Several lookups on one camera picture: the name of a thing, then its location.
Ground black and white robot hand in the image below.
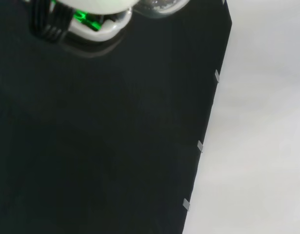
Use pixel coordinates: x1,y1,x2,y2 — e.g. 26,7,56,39
23,0,141,44

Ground black bench cloth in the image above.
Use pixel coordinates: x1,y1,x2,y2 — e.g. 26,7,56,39
0,0,233,234

